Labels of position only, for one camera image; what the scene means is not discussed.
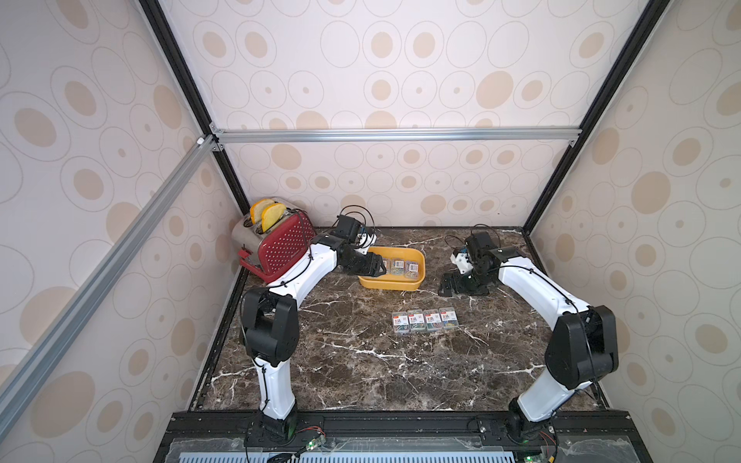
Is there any clear paper clip box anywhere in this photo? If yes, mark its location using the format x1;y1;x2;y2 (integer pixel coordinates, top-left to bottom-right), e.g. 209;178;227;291
407;310;426;333
392;312;411;335
424;310;444;333
439;308;459;330

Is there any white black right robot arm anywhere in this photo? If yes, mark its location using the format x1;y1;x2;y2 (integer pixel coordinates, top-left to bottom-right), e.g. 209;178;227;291
438;247;619;443

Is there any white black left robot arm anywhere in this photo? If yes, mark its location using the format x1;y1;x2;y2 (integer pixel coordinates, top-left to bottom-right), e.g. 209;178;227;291
239;233;386;439

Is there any yellow plastic storage tray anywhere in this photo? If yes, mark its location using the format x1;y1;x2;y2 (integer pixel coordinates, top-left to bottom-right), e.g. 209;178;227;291
359;246;426;291

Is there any red polka dot toaster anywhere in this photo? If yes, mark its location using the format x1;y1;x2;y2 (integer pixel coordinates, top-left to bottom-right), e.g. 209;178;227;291
232;198;316;283

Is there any yellow toast slice right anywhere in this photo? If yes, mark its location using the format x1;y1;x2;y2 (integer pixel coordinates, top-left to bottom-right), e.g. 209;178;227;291
261;203;287;233

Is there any yellow toast slice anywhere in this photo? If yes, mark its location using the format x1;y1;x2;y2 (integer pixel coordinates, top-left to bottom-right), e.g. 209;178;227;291
261;203;287;233
250;198;275;225

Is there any yellow toast slice left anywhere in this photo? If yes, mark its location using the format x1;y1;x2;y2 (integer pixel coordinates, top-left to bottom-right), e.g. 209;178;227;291
250;198;275;225

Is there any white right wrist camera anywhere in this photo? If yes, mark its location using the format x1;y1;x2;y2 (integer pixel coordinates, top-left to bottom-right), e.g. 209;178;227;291
451;231;498;275

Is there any horizontal aluminium frame bar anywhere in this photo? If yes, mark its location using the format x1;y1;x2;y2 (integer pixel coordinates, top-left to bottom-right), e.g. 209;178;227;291
202;127;582;144

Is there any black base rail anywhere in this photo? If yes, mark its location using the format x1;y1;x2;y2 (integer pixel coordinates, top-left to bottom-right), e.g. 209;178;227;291
154;411;651;462

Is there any diagonal aluminium frame bar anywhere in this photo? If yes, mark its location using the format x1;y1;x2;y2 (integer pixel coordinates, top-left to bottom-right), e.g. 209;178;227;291
1;134;217;439

